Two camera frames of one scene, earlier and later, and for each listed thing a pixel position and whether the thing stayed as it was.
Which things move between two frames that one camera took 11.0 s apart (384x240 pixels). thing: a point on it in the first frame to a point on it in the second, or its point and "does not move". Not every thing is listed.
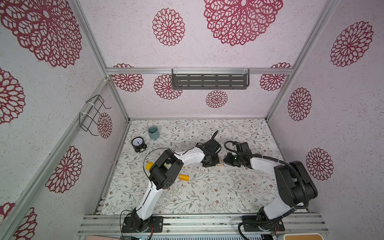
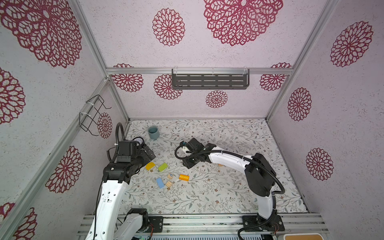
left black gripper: [216, 161] to [146, 158]
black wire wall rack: [86, 120] does not move
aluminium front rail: [296, 225] does not move
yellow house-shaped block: [149, 165] does not move
